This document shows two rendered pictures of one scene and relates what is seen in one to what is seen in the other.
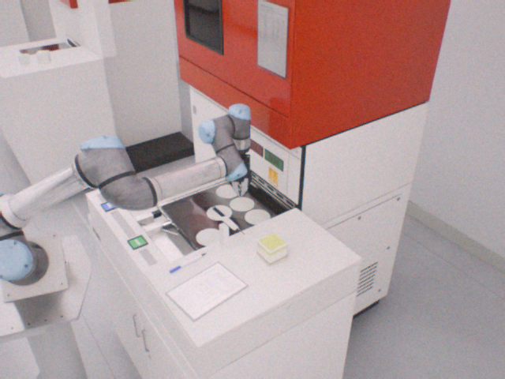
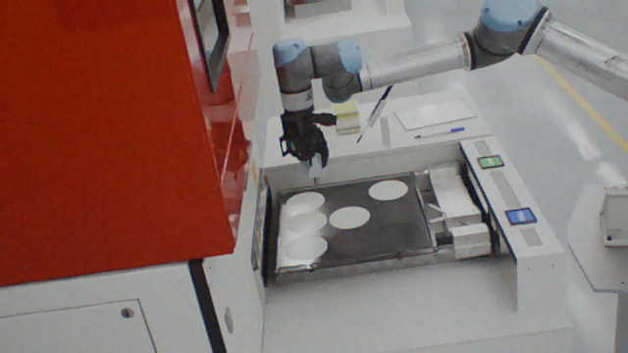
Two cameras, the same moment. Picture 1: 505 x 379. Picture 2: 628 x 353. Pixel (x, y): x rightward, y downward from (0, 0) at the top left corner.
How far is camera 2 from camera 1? 2.89 m
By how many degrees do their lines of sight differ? 109
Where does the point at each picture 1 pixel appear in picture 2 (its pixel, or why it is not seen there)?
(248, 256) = (370, 131)
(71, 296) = (595, 204)
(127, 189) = not seen: hidden behind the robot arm
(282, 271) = not seen: hidden behind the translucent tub
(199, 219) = (385, 214)
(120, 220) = (507, 196)
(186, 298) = (458, 110)
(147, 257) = (484, 150)
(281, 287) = (364, 108)
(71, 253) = (601, 258)
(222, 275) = (410, 120)
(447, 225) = not seen: outside the picture
